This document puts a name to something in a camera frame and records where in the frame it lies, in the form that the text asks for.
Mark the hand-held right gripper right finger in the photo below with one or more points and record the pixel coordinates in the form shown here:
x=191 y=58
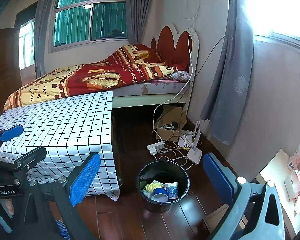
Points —
x=216 y=177

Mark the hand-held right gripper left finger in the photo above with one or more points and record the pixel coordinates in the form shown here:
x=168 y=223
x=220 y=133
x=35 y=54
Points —
x=85 y=180

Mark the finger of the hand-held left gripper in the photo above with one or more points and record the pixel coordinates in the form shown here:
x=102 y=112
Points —
x=12 y=132
x=32 y=155

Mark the yellow peel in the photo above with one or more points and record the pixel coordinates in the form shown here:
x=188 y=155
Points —
x=151 y=187

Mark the black plastic bin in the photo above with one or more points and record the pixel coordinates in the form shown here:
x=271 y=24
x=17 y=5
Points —
x=150 y=206

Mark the person's left hand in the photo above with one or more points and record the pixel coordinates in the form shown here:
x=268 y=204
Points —
x=7 y=205

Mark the white router with antennas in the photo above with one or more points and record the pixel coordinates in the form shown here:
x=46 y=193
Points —
x=194 y=155

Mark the table with grid cloth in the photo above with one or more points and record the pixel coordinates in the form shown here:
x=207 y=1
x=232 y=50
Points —
x=65 y=135

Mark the wooden table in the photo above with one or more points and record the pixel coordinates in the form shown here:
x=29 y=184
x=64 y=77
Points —
x=116 y=142

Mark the small white modem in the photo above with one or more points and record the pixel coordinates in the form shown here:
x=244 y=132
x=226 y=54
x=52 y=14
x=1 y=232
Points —
x=185 y=140

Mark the blue striped cloth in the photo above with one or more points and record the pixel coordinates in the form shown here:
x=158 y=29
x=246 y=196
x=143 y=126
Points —
x=62 y=230

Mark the white desk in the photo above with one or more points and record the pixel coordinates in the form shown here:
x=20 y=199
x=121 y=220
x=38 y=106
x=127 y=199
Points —
x=272 y=175

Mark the brown wooden door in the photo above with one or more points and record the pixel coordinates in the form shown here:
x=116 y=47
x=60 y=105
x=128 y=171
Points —
x=5 y=67

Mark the white power strip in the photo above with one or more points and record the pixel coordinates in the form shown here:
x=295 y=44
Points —
x=156 y=147

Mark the cardboard box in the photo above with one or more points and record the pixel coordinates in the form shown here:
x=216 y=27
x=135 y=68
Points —
x=172 y=116

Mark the white flat box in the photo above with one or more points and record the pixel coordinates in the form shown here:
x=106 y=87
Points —
x=293 y=186

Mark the white lotion bottle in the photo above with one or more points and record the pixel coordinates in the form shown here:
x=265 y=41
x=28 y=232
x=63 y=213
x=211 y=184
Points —
x=297 y=155

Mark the narrow bright window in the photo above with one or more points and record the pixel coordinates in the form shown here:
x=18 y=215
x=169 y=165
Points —
x=26 y=45

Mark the red and yellow printed blanket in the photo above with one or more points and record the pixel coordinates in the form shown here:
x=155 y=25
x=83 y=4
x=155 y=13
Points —
x=90 y=80

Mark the floral mattress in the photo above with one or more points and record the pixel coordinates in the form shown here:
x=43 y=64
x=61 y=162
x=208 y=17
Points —
x=160 y=87

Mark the floral pillow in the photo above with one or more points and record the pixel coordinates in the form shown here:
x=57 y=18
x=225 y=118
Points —
x=183 y=75

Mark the grey patterned curtain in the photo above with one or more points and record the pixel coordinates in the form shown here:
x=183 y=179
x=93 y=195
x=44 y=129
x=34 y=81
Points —
x=230 y=67

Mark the window with green curtain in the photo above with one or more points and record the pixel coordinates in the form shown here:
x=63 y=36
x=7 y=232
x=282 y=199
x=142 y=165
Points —
x=90 y=17

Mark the white and red bed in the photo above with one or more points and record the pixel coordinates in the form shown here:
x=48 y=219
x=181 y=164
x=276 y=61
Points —
x=172 y=45

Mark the dark object on windowsill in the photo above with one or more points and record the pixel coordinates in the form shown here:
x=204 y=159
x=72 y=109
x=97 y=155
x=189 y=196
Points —
x=117 y=33

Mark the large bright window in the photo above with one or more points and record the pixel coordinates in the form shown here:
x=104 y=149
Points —
x=277 y=7

